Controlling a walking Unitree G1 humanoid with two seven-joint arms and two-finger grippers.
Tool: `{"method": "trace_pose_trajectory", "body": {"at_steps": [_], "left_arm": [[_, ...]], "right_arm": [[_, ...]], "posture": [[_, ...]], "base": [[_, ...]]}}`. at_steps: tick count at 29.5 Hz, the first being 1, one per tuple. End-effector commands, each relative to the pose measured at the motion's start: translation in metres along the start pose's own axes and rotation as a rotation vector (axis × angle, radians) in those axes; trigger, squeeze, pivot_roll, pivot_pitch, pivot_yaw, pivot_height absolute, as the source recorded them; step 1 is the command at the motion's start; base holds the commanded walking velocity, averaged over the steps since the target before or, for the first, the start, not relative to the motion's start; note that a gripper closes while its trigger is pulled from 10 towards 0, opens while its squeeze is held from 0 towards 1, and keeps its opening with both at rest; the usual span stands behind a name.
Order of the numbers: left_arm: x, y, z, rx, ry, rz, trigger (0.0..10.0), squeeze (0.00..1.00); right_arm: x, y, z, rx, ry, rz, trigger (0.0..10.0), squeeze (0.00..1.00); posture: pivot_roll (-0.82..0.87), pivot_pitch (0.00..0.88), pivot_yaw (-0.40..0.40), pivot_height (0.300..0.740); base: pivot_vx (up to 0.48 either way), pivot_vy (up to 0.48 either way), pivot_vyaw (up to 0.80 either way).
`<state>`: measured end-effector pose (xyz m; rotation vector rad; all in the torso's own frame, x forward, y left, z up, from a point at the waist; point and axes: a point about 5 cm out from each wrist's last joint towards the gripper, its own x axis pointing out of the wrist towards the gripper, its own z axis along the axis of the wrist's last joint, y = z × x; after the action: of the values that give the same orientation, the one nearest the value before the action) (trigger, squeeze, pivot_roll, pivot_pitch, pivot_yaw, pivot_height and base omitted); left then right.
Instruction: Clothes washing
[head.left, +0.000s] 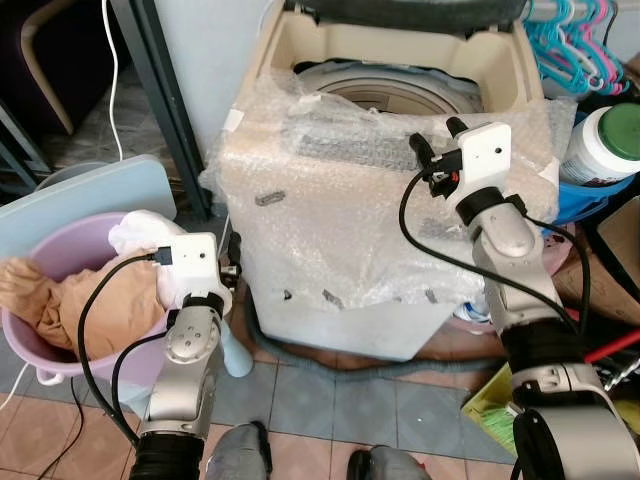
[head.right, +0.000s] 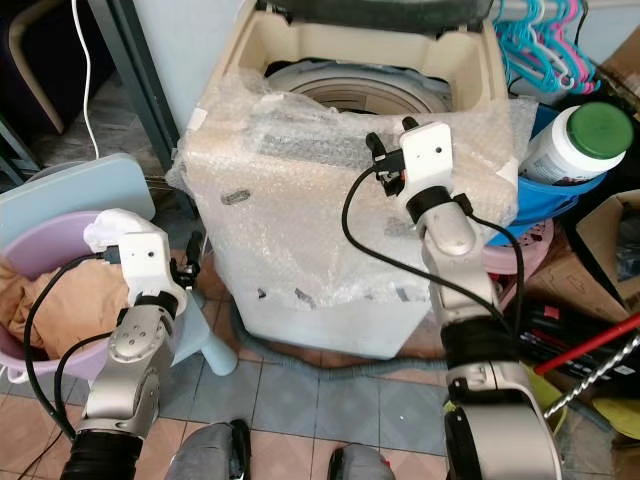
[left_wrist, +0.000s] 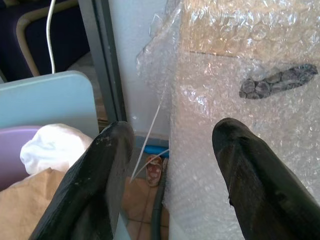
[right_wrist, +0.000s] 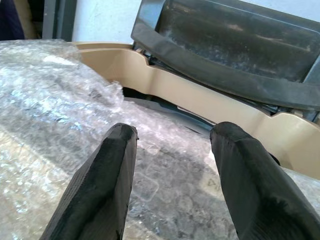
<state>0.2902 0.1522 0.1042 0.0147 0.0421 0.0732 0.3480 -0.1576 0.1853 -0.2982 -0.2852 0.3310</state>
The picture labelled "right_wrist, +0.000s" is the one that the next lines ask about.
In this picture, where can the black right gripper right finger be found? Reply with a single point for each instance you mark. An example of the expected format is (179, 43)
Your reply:
(255, 190)

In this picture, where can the clear bubble wrap sheet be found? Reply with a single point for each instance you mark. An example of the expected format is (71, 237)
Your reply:
(50, 112)

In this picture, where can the dark grey door frame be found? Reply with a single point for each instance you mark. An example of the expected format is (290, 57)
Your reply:
(65, 17)

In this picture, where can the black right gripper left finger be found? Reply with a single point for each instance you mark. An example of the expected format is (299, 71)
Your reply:
(100, 180)

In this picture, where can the dark purple curtain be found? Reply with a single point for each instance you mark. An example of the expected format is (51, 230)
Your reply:
(10, 17)

